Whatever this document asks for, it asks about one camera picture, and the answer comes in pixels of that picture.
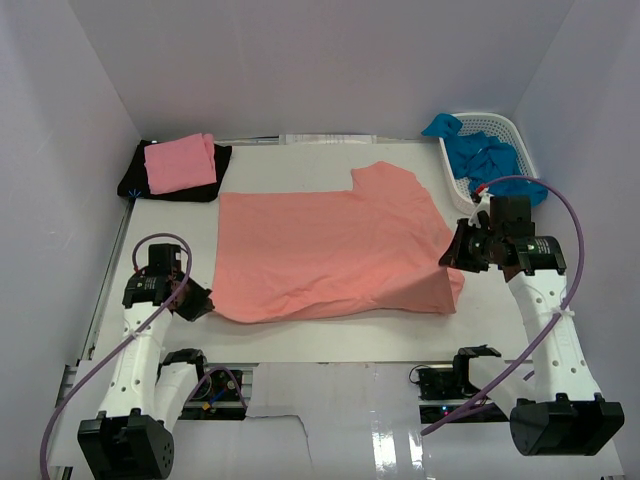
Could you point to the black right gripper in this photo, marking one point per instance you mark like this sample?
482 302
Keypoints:
453 256

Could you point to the white perforated plastic basket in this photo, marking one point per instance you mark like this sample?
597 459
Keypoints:
500 150

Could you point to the salmon pink t-shirt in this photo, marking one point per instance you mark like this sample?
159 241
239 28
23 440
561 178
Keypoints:
303 256

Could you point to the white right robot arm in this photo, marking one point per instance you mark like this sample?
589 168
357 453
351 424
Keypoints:
560 411

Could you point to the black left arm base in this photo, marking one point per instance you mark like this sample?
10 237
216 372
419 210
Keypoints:
218 399

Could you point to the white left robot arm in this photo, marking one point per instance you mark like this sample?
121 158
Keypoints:
131 435

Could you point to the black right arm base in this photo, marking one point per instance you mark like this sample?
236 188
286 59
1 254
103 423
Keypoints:
440 383

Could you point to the blue t-shirt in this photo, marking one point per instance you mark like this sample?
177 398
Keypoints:
490 160

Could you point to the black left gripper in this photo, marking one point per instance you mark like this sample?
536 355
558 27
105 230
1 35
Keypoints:
202 303

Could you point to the white paper label sheet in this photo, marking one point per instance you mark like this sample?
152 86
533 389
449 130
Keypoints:
327 139

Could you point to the folded pink t-shirt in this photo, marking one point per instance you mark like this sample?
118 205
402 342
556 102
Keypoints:
180 164

